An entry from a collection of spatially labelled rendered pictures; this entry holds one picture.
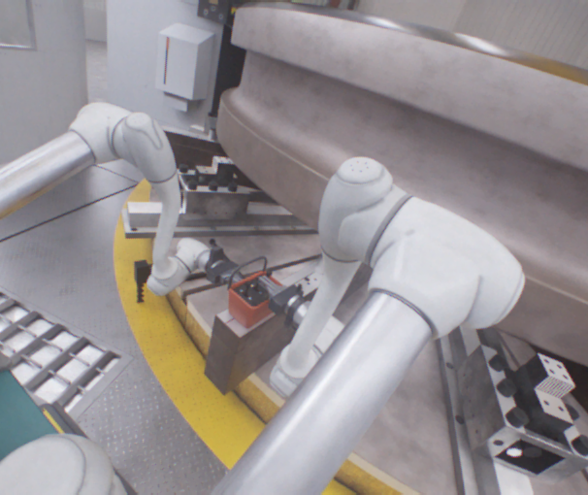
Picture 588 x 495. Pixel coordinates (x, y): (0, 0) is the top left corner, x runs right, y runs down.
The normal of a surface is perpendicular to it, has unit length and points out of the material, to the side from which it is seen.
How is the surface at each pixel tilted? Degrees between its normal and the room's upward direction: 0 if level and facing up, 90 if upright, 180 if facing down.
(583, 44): 90
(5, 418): 0
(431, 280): 43
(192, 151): 90
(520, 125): 90
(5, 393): 0
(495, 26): 90
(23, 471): 5
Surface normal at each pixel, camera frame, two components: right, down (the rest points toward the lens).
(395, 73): -0.64, 0.28
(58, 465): 0.12, -0.83
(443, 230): -0.21, -0.42
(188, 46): -0.30, 0.47
